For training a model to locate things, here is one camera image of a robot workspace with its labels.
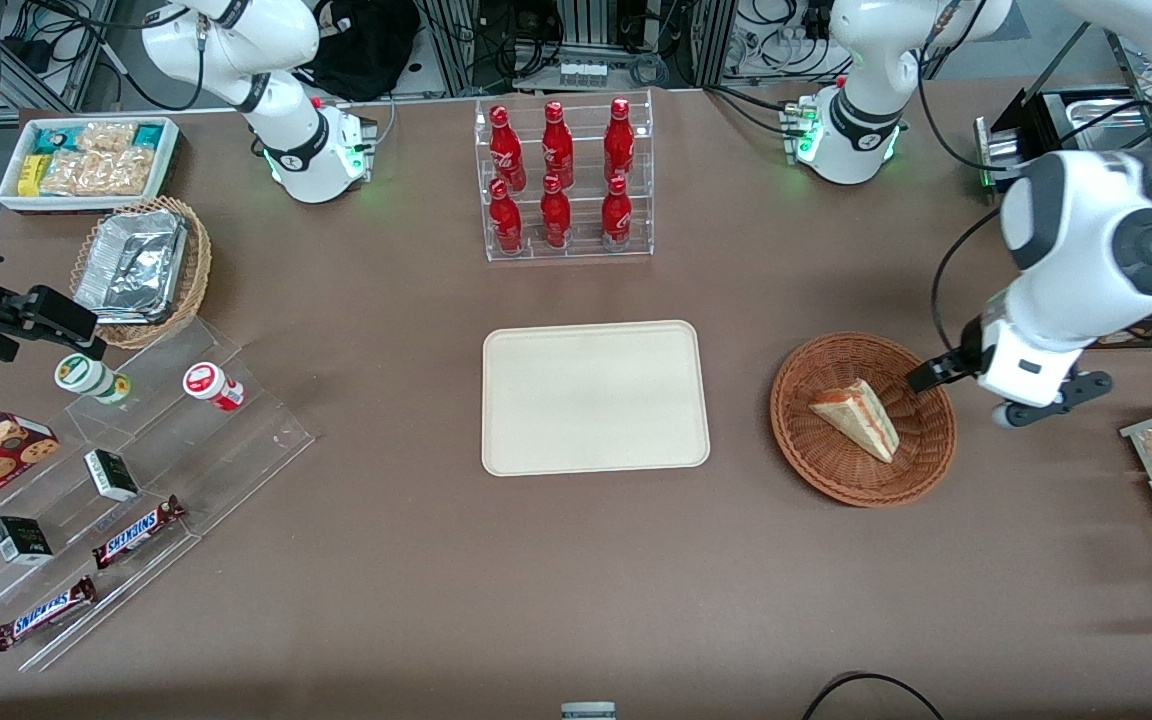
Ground triangular sandwich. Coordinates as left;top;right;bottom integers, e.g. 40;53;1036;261
808;378;901;465

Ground brown wicker basket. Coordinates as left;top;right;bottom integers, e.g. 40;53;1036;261
770;332;958;509

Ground light wicker basket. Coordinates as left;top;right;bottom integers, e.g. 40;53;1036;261
70;196;213;350

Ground black holder with steel tray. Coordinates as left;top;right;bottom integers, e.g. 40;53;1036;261
973;84;1152;203

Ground cream plastic tray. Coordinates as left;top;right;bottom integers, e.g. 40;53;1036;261
482;320;711;478

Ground green lidded cup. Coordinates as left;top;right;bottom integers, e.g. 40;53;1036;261
54;353;133;406

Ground aluminium foil containers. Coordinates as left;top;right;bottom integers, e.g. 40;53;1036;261
73;209;188;324

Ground white rectangular snack bin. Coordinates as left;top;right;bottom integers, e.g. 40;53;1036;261
0;116;181;215

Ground large clear cracker bag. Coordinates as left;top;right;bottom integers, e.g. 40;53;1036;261
40;148;155;197

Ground red lidded cup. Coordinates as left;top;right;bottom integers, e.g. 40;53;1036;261
183;362;246;412

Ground small black box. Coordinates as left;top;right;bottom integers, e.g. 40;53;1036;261
0;515;55;567
83;449;141;503

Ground small clear cracker bag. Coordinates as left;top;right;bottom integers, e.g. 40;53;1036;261
76;121;139;153

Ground clear acrylic stepped shelf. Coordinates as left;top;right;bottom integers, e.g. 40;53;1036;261
0;318;316;674

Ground snickers bar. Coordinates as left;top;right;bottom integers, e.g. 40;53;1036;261
91;494;187;571
0;575;99;653

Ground red cola bottle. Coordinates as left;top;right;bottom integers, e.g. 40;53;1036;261
540;174;573;250
489;105;527;191
489;178;525;254
541;100;576;189
603;97;636;184
601;176;634;252

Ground clear acrylic bottle rack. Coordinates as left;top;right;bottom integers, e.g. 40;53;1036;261
473;89;656;264

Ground black bag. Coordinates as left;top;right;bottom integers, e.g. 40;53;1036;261
298;0;423;102

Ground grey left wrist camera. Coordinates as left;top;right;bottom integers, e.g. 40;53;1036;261
993;372;1114;430

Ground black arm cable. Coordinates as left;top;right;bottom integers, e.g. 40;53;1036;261
930;205;1003;357

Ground black floor cable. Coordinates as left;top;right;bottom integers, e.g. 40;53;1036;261
800;671;948;720

